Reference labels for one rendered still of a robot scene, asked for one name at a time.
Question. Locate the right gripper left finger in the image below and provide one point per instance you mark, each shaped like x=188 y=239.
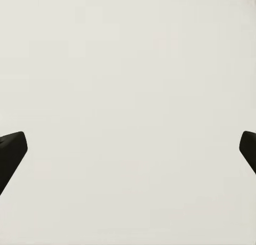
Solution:
x=13 y=148

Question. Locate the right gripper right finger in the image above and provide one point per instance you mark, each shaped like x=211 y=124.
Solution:
x=247 y=148

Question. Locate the bed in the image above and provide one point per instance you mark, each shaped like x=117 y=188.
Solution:
x=133 y=112

